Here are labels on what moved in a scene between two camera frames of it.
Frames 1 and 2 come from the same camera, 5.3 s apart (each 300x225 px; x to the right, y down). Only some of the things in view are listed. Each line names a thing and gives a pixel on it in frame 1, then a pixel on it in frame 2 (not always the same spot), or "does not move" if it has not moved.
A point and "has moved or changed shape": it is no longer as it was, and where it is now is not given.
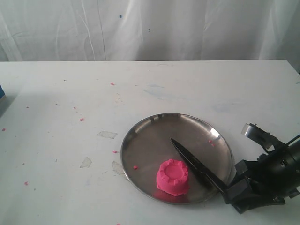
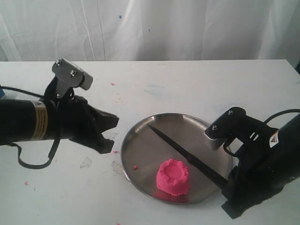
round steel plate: (149, 143) does not move
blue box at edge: (2, 93) does not move
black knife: (206, 173) has moved or changed shape
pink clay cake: (172, 177) does not move
